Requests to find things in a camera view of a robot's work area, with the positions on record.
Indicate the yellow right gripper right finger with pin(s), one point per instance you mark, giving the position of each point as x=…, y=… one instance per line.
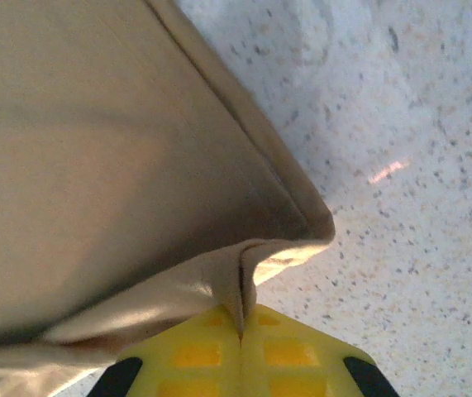
x=293, y=355

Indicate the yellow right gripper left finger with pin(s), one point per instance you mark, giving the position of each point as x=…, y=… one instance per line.
x=194, y=355

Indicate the tan t-shirt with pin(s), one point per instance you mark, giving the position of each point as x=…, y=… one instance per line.
x=95, y=144

